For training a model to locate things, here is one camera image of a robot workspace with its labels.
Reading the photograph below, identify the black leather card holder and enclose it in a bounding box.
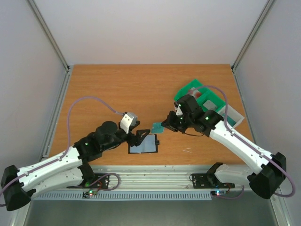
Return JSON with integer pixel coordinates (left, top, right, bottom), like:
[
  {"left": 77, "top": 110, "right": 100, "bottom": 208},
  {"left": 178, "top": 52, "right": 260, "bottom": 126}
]
[{"left": 128, "top": 134, "right": 160, "bottom": 154}]

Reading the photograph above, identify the teal card black stripe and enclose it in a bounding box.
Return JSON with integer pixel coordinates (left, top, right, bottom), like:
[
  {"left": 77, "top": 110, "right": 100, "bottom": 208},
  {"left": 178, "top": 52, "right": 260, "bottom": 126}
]
[{"left": 151, "top": 122, "right": 164, "bottom": 134}]

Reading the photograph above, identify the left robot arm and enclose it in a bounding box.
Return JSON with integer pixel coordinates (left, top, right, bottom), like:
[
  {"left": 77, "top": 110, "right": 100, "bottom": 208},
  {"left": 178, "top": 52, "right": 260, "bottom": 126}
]
[{"left": 0, "top": 121, "right": 150, "bottom": 211}]

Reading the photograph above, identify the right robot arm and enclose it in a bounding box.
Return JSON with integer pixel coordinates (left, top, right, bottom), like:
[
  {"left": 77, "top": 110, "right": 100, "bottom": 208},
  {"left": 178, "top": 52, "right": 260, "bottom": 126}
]
[{"left": 161, "top": 95, "right": 286, "bottom": 199}]

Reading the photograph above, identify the white card with red dot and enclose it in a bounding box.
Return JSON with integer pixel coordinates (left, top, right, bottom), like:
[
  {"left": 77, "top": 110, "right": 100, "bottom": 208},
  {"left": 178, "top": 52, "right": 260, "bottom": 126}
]
[{"left": 189, "top": 87, "right": 202, "bottom": 99}]

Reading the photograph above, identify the white card in tray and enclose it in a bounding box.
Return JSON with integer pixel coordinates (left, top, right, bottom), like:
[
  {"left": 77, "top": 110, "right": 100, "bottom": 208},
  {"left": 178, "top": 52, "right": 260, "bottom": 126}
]
[{"left": 203, "top": 100, "right": 218, "bottom": 111}]

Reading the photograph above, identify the teal card in bin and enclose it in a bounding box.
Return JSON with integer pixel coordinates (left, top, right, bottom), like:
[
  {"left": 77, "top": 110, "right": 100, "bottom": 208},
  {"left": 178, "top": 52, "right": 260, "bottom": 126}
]
[{"left": 227, "top": 114, "right": 236, "bottom": 127}]

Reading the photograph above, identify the green plastic compartment tray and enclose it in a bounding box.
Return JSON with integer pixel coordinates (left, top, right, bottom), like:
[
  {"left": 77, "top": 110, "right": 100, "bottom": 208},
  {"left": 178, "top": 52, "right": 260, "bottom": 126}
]
[{"left": 174, "top": 79, "right": 225, "bottom": 112}]

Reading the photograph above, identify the white plastic bin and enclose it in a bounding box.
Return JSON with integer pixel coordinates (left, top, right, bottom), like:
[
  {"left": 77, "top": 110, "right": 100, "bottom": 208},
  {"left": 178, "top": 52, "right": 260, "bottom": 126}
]
[{"left": 216, "top": 105, "right": 245, "bottom": 129}]

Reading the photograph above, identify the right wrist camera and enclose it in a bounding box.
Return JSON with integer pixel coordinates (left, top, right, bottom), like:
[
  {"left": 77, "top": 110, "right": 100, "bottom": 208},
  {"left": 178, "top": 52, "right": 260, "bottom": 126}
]
[{"left": 174, "top": 101, "right": 183, "bottom": 117}]

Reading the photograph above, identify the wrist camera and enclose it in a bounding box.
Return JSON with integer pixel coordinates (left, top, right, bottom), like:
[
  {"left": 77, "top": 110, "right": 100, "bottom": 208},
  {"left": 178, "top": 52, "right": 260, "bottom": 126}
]
[
  {"left": 119, "top": 112, "right": 140, "bottom": 134},
  {"left": 174, "top": 101, "right": 183, "bottom": 117}
]

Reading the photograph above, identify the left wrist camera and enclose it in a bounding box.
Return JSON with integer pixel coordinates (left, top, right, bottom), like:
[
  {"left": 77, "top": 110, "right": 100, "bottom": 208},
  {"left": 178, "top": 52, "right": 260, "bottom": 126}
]
[{"left": 119, "top": 112, "right": 140, "bottom": 134}]

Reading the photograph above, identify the aluminium front rail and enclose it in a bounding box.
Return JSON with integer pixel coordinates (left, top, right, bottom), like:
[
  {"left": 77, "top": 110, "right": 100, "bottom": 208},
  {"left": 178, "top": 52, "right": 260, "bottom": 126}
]
[{"left": 21, "top": 164, "right": 280, "bottom": 191}]

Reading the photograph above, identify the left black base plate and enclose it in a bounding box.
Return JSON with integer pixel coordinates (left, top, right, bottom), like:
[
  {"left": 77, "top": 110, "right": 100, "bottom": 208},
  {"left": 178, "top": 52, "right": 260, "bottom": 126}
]
[{"left": 67, "top": 173, "right": 110, "bottom": 189}]

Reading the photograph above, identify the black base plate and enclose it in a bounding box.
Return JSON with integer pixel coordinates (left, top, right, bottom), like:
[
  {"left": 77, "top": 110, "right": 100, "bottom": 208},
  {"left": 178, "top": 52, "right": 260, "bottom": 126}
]
[
  {"left": 189, "top": 173, "right": 235, "bottom": 189},
  {"left": 67, "top": 173, "right": 110, "bottom": 189}
]

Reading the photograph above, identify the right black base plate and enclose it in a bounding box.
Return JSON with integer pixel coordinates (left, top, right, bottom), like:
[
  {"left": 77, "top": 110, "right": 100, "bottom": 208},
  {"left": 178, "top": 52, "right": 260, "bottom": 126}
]
[{"left": 189, "top": 173, "right": 235, "bottom": 189}]

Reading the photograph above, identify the grey slotted cable duct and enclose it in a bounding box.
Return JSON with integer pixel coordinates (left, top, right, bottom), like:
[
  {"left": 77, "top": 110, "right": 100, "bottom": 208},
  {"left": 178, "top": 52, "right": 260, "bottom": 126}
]
[{"left": 32, "top": 191, "right": 212, "bottom": 201}]

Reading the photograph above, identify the left aluminium frame post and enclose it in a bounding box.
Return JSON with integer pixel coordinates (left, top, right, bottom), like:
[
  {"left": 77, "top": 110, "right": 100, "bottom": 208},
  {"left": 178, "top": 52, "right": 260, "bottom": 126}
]
[{"left": 27, "top": 0, "right": 71, "bottom": 73}]

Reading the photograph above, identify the aluminium frame post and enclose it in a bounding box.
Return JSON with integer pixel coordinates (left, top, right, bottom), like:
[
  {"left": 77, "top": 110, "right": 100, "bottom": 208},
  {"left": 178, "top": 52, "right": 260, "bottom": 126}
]
[
  {"left": 231, "top": 0, "right": 276, "bottom": 73},
  {"left": 27, "top": 0, "right": 71, "bottom": 73}
]

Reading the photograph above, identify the right aluminium frame post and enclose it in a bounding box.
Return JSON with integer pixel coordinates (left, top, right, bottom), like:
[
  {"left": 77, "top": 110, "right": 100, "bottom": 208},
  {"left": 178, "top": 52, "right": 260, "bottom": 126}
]
[{"left": 231, "top": 0, "right": 276, "bottom": 73}]

